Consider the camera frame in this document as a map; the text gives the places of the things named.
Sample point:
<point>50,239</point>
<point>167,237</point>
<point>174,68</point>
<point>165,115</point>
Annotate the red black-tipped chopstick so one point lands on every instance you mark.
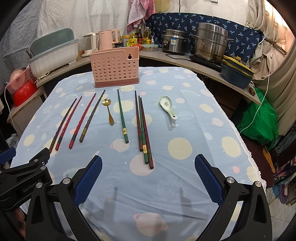
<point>66,125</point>

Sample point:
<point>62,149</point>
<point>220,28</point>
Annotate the white ceramic soup spoon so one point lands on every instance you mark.
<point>166,104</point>

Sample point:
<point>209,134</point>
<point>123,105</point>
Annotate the pink perforated utensil holder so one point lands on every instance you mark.
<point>115,67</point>

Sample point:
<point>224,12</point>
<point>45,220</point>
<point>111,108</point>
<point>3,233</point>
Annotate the clear food container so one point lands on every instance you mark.
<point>149,47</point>

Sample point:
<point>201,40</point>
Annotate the dark soy sauce bottle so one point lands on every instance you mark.
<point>139,35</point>

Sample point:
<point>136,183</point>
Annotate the white glass kettle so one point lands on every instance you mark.
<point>90,41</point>

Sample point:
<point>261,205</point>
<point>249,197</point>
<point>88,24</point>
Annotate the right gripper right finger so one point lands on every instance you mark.
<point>254,220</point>

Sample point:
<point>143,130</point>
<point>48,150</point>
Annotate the pink plastic basket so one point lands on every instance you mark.
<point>18,78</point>

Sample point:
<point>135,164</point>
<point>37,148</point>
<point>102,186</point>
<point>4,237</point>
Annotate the blue patterned backsplash cloth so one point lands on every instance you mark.
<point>240,40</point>

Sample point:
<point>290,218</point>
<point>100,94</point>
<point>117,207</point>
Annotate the red plastic basin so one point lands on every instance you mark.
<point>24,93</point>

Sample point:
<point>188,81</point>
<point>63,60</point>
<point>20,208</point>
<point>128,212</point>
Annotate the green plastic bag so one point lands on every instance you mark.
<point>260,122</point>

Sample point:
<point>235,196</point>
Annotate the dark brown twisted chopstick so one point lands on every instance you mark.
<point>83,134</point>

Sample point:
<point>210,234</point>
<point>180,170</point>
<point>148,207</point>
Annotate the dark green yellow-rimmed bowls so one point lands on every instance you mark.
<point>235,72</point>

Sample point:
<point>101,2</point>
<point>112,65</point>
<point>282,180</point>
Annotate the large steel steamer pot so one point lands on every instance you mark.
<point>211,42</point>

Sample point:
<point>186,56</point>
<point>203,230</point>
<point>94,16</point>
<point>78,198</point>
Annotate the black induction cooker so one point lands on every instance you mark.
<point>208,64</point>

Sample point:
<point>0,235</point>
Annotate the maroon chopstick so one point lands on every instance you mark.
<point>139,133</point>

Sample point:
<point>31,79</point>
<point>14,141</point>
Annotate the dark red chopstick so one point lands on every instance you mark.
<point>148,146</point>

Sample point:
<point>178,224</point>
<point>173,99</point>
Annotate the white tin can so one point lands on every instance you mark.
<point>125,39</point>

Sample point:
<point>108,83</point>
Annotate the yellow seasoning packet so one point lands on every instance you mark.
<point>131,42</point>

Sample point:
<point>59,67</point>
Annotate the yellow cutting board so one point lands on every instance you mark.
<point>162,5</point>

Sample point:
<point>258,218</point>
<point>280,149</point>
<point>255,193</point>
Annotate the green gold-banded chopstick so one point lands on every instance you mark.
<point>144,144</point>

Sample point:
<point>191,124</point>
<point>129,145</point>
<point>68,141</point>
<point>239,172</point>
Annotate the cooking oil bottle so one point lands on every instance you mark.
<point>146,37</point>

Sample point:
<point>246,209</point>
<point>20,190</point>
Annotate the gold flower spoon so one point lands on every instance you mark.
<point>107,103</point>

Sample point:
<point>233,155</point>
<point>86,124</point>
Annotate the white dish drainer with lid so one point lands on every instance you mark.
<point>52,51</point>

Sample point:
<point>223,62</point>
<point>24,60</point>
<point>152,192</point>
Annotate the steel rice cooker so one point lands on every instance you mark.
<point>175,41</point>

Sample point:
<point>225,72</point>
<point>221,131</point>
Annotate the pink floral apron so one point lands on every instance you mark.
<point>139,11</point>

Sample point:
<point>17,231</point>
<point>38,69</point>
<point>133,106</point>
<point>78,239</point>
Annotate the pink electric kettle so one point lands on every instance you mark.
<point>107,39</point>

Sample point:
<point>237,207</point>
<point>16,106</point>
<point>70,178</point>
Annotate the dark brown-red chopstick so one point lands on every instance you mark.
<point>60,126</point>

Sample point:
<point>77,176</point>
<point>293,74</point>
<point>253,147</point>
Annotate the blue patterned tablecloth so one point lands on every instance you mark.
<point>129,201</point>

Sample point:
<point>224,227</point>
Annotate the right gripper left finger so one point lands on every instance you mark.
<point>43,222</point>

